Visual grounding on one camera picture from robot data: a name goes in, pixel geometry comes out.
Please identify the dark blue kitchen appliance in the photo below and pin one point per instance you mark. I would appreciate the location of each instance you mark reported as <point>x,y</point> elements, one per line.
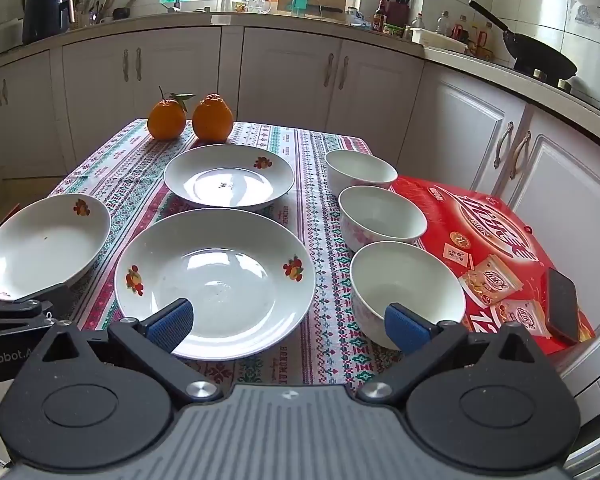
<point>42,15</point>

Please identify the white tray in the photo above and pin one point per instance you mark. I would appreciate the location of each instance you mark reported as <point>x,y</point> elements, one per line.
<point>437,40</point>

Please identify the grey kitchen countertop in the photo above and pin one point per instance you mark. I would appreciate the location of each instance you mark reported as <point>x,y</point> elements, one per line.
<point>485,63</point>

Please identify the glass mug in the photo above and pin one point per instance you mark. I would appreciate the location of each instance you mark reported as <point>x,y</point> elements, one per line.
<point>256,4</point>

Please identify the red tray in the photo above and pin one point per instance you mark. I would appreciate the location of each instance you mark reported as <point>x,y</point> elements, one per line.
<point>485,225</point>

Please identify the black smartphone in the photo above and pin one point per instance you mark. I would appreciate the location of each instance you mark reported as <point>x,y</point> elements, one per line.
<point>562,305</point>

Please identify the white bowl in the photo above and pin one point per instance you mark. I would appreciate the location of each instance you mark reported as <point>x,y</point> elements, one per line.
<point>405,280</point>
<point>360,172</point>
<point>380,215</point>

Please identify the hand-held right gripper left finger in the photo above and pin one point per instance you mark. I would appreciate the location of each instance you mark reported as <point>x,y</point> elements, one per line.
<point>172,322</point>

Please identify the gas stove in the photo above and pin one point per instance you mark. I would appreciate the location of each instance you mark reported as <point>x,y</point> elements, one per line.
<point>587,97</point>

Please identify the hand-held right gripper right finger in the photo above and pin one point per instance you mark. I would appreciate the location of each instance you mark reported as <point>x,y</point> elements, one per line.
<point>410,327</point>

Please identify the patterned tablecloth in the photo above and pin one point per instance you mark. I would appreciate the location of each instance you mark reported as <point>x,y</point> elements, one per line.
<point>310,240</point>

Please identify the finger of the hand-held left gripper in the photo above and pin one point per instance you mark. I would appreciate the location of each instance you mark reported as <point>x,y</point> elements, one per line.
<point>50,302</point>

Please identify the orange without leaf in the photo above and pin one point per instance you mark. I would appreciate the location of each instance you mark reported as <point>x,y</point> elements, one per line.
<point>212,117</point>

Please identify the orange with stem and leaf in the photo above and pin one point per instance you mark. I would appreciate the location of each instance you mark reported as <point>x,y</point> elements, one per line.
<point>165,120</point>

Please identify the utensil holder with utensils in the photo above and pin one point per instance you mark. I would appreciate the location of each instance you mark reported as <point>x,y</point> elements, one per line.
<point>92,15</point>

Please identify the small black pan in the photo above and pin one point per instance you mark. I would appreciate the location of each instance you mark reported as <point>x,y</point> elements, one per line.
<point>122,12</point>

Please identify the large white fruit-print plate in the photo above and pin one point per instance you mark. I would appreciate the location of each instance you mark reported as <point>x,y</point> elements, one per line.
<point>240,270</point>

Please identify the red knife block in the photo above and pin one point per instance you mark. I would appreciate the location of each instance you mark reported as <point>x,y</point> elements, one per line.
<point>397,12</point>

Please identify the dark sauce bottle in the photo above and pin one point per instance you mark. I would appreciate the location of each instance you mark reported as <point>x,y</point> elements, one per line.
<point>379,17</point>

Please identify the black wok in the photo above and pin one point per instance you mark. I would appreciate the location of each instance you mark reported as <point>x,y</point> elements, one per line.
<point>540,57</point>

